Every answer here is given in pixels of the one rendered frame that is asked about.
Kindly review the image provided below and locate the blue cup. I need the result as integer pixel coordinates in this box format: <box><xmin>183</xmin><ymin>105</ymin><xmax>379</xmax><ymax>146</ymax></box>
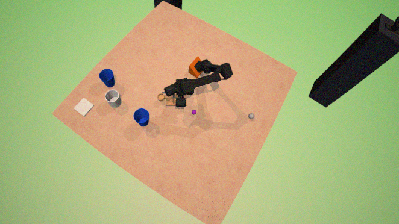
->
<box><xmin>99</xmin><ymin>69</ymin><xmax>115</xmax><ymax>87</ymax></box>
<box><xmin>133</xmin><ymin>108</ymin><xmax>149</xmax><ymax>126</ymax></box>

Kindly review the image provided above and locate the beige flat square tile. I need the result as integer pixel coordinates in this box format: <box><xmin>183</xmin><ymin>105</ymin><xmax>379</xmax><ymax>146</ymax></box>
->
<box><xmin>74</xmin><ymin>98</ymin><xmax>94</xmax><ymax>116</ymax></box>

